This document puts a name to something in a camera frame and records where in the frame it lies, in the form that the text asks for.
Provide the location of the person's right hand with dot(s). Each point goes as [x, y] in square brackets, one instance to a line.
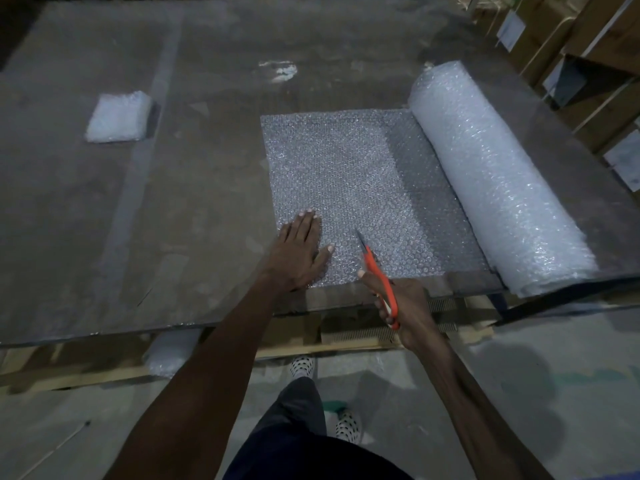
[412, 309]

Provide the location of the person's left hand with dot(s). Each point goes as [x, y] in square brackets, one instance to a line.
[295, 254]

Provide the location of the person's right thumb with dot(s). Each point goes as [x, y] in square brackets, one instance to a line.
[371, 279]

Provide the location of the person's left thumb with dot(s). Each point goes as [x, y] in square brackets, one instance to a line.
[325, 253]

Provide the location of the large bubble wrap roll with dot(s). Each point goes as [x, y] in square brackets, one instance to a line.
[500, 184]

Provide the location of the person's right forearm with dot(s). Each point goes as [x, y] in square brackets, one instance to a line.
[475, 414]

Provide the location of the person's left forearm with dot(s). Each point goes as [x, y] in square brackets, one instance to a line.
[200, 389]

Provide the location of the person's left polka dot shoe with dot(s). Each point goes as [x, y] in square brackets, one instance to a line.
[303, 367]

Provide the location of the person's polka dot shoe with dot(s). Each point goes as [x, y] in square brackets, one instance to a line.
[303, 367]
[348, 425]

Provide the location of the green scrap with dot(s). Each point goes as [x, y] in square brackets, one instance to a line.
[333, 405]

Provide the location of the person's right polka dot shoe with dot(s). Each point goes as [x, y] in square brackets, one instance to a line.
[348, 425]

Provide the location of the person's dark trousers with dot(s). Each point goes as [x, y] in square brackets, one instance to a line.
[295, 444]

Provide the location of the small bubble wrap roll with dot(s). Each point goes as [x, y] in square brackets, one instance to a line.
[170, 352]

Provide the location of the white paper scrap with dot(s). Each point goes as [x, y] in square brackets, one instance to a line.
[281, 70]

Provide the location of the folded bubble wrap piece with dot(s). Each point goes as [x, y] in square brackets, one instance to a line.
[119, 117]

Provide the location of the white paper label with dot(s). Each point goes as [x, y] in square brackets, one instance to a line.
[625, 159]

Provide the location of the brown cardboard box white label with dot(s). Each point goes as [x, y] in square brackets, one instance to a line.
[540, 29]

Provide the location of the thin wooden stick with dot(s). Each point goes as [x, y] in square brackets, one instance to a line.
[55, 449]

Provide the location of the large brown cardboard box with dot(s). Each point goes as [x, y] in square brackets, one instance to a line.
[615, 29]

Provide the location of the dark metal table frame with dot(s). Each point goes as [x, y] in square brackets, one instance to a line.
[550, 299]

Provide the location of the wooden pallet frame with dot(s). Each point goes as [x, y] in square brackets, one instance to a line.
[65, 367]

